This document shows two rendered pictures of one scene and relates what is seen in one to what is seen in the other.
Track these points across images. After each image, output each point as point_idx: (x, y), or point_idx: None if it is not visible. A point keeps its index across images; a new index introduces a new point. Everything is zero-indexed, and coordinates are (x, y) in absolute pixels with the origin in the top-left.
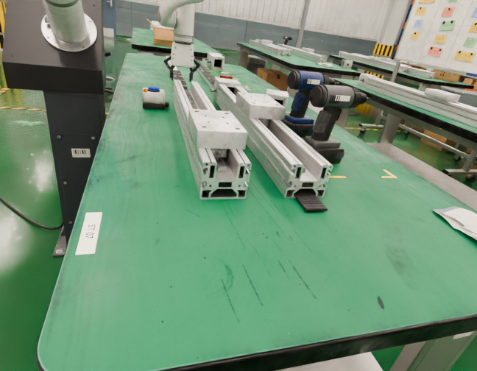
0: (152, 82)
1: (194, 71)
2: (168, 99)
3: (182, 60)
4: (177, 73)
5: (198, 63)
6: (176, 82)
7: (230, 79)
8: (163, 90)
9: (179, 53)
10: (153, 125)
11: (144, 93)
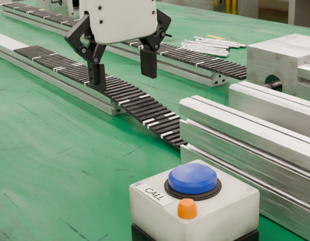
0: (5, 109)
1: (45, 34)
2: (162, 169)
3: (129, 20)
4: (53, 58)
5: (166, 16)
6: (222, 114)
7: (282, 37)
8: (215, 168)
9: (116, 0)
10: None
11: (192, 223)
